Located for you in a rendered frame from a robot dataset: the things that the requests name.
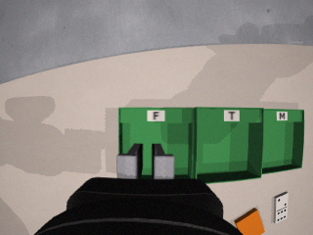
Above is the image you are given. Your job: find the white domino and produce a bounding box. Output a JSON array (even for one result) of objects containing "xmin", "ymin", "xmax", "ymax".
[{"xmin": 273, "ymin": 192, "xmax": 289, "ymax": 224}]

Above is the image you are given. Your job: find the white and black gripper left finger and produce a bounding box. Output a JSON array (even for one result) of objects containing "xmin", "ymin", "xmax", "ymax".
[{"xmin": 116, "ymin": 143, "xmax": 143, "ymax": 179}]

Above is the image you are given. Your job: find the green bin rack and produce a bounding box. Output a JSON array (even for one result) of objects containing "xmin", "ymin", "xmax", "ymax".
[{"xmin": 118, "ymin": 107, "xmax": 304, "ymax": 184}]

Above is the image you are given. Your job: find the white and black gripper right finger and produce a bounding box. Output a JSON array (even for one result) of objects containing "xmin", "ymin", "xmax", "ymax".
[{"xmin": 152, "ymin": 144, "xmax": 175, "ymax": 179}]

